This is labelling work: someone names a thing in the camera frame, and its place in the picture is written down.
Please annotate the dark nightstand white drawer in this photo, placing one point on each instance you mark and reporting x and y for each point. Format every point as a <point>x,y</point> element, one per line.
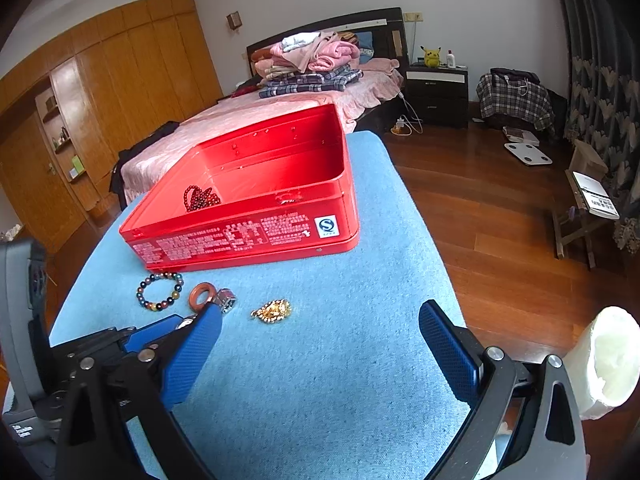
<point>435,97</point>

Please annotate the bed with pink bedspread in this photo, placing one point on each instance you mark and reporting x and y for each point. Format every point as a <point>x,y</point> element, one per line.
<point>225,115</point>

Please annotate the wooden wardrobe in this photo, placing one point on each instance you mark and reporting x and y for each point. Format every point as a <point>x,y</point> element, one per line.
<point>125,85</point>

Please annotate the folding wooden stool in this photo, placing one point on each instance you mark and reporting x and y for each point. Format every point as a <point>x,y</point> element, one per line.
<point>575,232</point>

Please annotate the red metal tin box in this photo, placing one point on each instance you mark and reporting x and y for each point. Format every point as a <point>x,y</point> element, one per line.
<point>250,240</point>

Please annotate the small wall lamp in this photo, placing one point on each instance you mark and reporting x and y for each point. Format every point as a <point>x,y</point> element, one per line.
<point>233,20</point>

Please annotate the white paper roll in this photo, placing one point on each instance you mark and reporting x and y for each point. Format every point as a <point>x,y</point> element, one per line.
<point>610,360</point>

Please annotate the yellow plush toy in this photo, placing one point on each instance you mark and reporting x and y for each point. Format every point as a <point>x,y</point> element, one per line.
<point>431,57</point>

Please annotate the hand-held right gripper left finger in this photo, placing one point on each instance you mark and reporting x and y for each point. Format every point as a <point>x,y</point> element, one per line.
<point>197,355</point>

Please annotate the blue tablecloth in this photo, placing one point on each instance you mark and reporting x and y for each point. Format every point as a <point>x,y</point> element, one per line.
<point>325,360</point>

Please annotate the dark red garment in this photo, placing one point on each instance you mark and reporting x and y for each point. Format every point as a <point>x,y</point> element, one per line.
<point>245,90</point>

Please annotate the white flat box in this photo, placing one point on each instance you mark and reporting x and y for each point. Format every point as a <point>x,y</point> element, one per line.
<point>520,135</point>

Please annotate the dark wooden headboard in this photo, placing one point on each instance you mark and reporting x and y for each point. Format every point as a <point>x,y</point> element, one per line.
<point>382,42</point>

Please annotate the white bathroom scale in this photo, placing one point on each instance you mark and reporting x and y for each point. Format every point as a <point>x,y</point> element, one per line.
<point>527,154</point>

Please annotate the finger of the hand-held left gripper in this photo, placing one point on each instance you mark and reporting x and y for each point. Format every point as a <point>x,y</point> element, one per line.
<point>90,342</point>
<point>150,332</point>

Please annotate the folded plaid clothes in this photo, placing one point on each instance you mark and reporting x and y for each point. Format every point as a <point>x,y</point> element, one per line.
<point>300,84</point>

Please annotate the silver wristwatch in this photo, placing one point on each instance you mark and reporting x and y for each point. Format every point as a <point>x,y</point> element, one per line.
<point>226,302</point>

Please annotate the white bottle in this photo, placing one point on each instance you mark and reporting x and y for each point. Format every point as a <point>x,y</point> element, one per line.
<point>451,60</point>

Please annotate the plaid covered chair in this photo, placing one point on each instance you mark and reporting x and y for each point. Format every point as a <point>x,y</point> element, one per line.
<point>515,102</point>

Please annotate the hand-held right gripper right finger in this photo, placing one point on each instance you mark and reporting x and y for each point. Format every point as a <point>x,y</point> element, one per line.
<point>450,355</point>

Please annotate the wall socket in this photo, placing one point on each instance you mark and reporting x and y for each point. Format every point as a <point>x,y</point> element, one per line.
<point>414,17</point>

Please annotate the black bag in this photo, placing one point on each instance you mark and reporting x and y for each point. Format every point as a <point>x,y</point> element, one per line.
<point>515,76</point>

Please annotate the wooden door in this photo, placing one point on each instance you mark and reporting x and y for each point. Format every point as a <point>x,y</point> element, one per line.
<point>30,195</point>

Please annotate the dark floral curtain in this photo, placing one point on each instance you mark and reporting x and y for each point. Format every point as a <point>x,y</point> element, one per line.
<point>600,85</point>

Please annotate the pile of pink clothes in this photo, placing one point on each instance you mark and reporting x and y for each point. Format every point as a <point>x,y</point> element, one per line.
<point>330,55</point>

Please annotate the black garment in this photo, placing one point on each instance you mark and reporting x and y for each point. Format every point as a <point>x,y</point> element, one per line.
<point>150,142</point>

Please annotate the white booklet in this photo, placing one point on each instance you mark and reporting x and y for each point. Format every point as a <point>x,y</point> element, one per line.
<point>595,195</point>

